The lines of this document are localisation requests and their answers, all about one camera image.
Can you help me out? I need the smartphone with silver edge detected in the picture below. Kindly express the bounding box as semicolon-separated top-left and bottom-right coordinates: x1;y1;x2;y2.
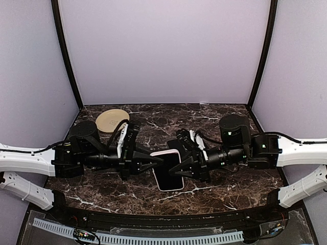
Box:
167;139;186;155

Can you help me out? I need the left black frame post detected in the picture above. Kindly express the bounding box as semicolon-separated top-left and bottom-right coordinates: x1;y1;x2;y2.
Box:
51;0;84;110

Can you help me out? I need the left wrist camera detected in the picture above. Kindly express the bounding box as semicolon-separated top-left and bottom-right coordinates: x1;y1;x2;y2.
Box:
116;120;141;158

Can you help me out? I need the white slotted cable duct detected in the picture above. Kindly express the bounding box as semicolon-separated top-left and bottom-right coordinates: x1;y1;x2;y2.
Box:
32;218;244;244

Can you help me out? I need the pink silicone phone case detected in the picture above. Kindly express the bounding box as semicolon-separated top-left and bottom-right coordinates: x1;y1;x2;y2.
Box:
150;149;184;192

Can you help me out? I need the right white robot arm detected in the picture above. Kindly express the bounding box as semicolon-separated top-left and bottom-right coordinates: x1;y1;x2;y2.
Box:
169;114;326;222

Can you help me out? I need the black frame post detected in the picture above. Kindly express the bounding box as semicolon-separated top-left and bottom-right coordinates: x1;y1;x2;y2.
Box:
247;0;278;110
51;0;84;110

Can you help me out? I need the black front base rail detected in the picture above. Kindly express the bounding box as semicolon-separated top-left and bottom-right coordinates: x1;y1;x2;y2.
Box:
28;196;302;232

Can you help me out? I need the beige round plate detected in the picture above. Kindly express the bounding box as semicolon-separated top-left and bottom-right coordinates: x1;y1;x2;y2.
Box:
96;109;130;133

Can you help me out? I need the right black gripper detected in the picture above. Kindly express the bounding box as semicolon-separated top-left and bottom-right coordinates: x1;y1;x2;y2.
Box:
169;144;248;183

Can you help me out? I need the right black frame post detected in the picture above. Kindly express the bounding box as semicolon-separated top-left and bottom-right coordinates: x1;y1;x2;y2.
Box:
247;0;278;110

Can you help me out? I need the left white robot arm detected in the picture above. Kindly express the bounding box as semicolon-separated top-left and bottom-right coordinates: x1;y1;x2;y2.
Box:
1;120;164;223

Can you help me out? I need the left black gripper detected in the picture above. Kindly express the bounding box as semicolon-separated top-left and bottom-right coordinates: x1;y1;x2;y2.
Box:
81;142;164;182

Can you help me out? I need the small circuit board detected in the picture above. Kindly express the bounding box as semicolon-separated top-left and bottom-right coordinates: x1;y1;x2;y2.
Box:
73;229;96;241

